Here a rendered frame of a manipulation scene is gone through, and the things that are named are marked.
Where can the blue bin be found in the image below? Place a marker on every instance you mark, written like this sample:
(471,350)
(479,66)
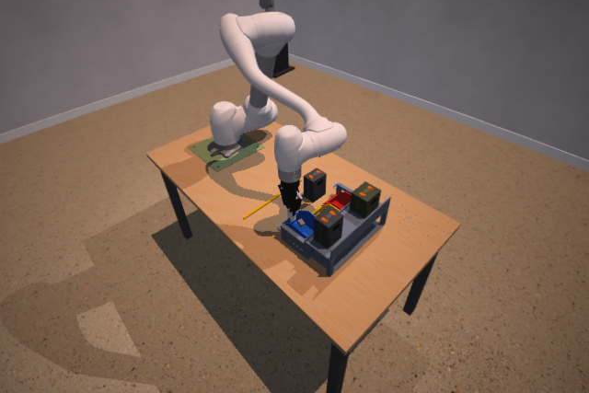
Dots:
(305,230)

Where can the yellow open bin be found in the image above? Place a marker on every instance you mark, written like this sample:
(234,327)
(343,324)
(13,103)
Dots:
(323,207)

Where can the red open bin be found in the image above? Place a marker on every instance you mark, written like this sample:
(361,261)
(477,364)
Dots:
(339,200)

